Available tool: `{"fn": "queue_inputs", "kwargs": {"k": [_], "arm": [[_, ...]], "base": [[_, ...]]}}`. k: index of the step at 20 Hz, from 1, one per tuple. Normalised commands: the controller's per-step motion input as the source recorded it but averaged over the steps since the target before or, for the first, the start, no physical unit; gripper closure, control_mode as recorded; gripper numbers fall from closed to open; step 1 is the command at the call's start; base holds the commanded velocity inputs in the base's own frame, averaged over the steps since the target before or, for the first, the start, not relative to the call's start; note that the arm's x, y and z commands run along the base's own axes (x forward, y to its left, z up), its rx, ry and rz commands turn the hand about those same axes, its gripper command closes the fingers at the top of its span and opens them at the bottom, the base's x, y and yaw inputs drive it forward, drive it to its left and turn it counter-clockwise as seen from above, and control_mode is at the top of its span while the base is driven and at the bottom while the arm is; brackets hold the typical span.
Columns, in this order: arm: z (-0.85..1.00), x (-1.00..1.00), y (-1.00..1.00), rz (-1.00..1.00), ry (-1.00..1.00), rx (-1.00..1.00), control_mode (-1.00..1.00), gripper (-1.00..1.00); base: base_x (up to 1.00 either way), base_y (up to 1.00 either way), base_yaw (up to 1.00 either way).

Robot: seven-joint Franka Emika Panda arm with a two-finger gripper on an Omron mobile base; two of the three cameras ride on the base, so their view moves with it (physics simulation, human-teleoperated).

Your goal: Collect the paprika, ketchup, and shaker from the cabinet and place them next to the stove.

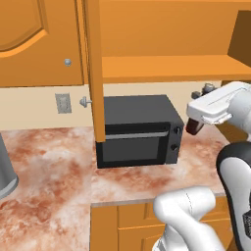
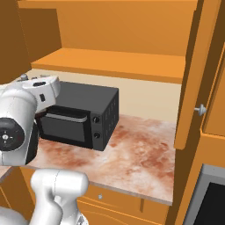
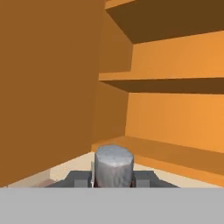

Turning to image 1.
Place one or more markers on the orange base cabinet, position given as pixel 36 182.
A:
pixel 104 228

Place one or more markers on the grey wall outlet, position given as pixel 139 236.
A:
pixel 63 103

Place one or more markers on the grey shaker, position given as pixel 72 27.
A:
pixel 208 88

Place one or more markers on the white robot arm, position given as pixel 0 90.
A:
pixel 235 176

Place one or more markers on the grey metal pot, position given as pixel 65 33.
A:
pixel 6 173

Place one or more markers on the grey round door knob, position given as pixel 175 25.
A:
pixel 67 62
pixel 85 102

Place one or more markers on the orange base cabinet door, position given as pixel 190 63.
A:
pixel 137 240

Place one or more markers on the dark red bottle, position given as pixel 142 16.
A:
pixel 194 127

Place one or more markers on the black microwave oven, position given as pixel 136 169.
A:
pixel 137 130

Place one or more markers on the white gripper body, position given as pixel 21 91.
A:
pixel 212 103

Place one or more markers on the orange drawer front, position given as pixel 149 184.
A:
pixel 131 215

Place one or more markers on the orange wall cabinet with shelf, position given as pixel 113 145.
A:
pixel 170 68

